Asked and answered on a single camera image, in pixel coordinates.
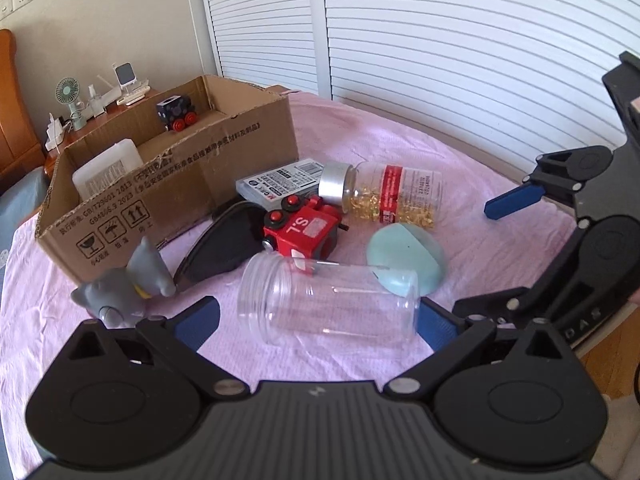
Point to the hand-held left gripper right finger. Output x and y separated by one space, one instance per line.
440 327

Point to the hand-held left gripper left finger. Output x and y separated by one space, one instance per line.
197 321

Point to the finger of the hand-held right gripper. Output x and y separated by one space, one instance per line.
512 201
505 304

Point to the teal round case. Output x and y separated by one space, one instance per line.
405 255

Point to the grey animal figurine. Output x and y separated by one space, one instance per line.
120 290

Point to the capsule bottle with silver cap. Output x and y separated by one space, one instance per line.
400 195

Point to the clear plastic jar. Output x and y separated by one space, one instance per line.
325 300

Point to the red toy train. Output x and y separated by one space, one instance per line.
300 235

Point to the brown cardboard box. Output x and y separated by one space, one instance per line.
200 160

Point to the clear labelled plastic case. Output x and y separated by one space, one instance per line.
280 180

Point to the pink blanket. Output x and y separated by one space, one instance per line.
450 160

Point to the black flat plate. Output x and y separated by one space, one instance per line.
220 245

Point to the white louvered closet door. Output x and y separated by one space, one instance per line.
475 60
265 20

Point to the white plastic container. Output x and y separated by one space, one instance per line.
107 170

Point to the teal pillow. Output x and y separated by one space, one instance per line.
20 210

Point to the black cube toy train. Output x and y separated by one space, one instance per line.
172 110

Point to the wooden nightstand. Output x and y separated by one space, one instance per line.
115 117

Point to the white power strip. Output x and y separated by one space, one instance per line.
54 132

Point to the white router with antenna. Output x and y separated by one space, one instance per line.
112 99

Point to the small clear bottle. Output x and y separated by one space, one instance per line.
95 100

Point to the green desk fan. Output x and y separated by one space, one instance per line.
66 91

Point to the wooden headboard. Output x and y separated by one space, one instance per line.
15 110

